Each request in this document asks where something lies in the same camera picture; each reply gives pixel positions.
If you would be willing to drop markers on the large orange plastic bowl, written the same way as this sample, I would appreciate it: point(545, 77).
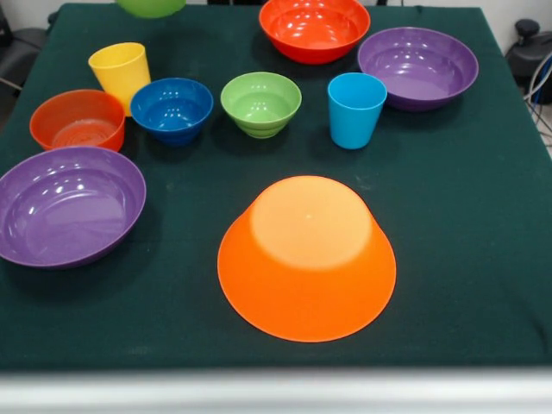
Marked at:
point(306, 267)

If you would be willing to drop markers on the small green plastic bowl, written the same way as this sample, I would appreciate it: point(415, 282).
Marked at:
point(261, 108)

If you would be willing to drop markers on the light blue plastic cup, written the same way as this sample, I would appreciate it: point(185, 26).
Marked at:
point(355, 121)

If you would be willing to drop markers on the blue plastic bowl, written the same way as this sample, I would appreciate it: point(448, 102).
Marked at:
point(172, 112)

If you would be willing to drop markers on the large green plastic bowl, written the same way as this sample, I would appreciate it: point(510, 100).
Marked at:
point(151, 8)

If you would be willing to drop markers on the dark green tablecloth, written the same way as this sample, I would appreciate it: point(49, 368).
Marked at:
point(431, 215)

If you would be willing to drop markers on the large red plastic bowl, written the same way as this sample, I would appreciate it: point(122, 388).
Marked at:
point(315, 30)

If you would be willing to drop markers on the yellow plastic cup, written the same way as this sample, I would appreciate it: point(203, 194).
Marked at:
point(118, 73)

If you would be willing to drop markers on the purple plastic bowl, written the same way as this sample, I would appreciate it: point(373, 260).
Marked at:
point(69, 207)
point(431, 64)

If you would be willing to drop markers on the small red plastic bowl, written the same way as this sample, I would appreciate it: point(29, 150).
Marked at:
point(52, 125)

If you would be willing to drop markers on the dark grey stand base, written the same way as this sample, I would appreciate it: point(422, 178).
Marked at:
point(26, 47)
point(528, 47)

